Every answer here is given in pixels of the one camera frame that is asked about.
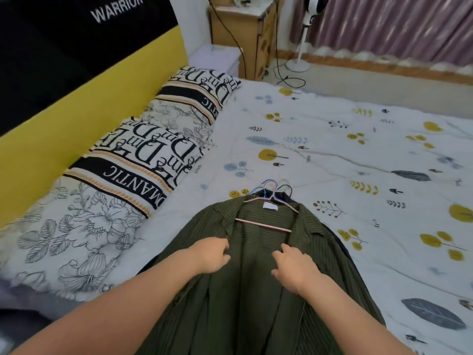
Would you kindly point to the person's right hand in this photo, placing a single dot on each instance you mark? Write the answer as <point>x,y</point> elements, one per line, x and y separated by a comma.
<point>299,271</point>

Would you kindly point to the person's left hand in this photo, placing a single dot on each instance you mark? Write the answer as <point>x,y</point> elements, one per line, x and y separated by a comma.
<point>210,256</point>

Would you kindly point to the pink hanger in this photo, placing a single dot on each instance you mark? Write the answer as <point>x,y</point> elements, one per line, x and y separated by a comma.
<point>262,225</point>

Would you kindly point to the dark green striped shirt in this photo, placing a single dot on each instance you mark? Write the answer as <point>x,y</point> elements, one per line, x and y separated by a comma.
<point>251,310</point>

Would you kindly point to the white plastic hanger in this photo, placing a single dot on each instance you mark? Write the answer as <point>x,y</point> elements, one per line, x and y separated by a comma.
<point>283,181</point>

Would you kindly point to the blue plastic hanger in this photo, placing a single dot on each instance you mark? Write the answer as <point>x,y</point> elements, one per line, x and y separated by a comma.
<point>264,181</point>

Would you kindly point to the person's right forearm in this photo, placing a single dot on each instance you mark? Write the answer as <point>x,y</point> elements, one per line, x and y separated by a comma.
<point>351,321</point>

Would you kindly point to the person's left forearm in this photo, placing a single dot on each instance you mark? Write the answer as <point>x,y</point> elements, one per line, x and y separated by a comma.
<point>111,314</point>

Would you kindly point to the black white printed pillow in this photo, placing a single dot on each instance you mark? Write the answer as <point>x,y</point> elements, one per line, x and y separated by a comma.
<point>192,99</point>
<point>92,218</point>

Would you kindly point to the white leaf print quilt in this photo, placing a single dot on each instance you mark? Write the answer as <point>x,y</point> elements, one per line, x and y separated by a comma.
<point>351,144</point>

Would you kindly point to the grey bed sheet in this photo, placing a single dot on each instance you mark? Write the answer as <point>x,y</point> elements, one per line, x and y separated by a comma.
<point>22,295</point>

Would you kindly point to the white nightstand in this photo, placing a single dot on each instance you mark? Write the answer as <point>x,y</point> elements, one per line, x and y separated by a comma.
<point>218,57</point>

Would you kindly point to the yellow black bed headboard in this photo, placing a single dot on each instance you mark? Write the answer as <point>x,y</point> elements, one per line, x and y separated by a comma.
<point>55,125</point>

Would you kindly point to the wooden cabinet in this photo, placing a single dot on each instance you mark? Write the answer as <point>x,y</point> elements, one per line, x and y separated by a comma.
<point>244,33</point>

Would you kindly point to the white standing fan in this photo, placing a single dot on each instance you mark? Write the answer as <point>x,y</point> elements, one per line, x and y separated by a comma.
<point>303,33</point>

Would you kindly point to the purple curtain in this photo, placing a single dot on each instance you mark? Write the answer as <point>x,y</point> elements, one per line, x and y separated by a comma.
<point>388,25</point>

